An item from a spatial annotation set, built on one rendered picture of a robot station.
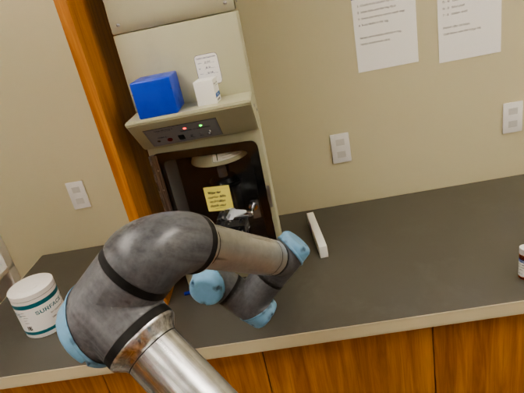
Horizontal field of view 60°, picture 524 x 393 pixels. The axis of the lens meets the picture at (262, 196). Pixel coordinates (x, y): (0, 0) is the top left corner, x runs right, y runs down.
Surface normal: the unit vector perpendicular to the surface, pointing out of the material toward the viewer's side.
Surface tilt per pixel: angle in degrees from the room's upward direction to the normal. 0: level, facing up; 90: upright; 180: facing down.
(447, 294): 0
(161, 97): 90
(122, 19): 90
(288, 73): 90
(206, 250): 96
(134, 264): 64
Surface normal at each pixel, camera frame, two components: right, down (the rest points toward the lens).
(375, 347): 0.00, 0.40
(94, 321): -0.24, -0.07
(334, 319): -0.19, -0.90
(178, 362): 0.25, -0.59
